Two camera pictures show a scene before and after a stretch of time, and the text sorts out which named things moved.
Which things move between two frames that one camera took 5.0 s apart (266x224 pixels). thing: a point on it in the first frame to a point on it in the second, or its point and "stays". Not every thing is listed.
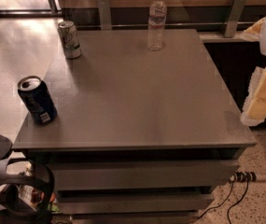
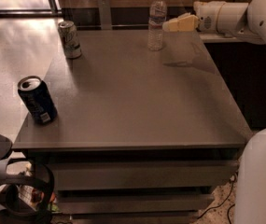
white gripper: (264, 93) to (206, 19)
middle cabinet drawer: (135, 203) stays
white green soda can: (70, 37) stays
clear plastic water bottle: (158, 15) stays
